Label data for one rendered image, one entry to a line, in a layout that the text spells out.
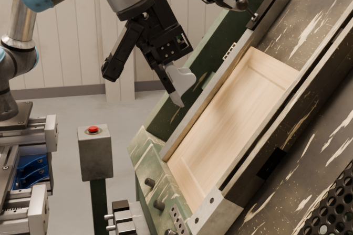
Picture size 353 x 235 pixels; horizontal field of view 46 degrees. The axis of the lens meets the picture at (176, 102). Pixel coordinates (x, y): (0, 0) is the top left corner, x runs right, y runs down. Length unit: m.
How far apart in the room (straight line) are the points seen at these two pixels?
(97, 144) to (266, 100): 0.68
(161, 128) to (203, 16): 3.17
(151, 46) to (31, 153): 0.93
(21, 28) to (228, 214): 0.93
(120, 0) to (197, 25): 4.05
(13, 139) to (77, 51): 3.15
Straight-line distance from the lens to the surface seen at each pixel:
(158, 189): 1.35
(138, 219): 1.44
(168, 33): 0.71
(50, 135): 1.52
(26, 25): 1.53
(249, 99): 1.23
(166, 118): 1.64
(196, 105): 1.41
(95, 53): 4.63
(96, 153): 1.59
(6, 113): 1.51
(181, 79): 0.75
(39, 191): 1.16
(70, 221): 2.73
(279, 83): 1.17
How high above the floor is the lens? 1.60
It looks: 21 degrees down
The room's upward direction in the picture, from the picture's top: straight up
